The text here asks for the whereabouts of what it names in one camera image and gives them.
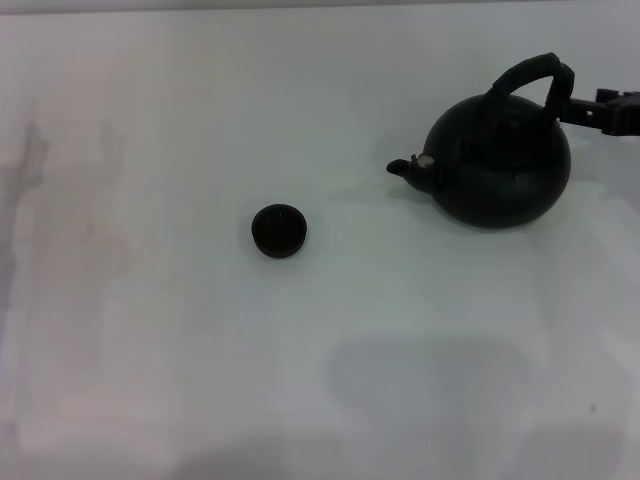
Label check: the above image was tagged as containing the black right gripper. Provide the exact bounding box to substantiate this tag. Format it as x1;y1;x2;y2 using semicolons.
555;87;640;138

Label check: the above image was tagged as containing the dark brown small teacup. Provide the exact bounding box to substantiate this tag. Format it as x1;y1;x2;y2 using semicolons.
250;202;309;261

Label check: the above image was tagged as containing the black round teapot with handle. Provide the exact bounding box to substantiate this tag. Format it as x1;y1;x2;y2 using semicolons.
385;51;577;231

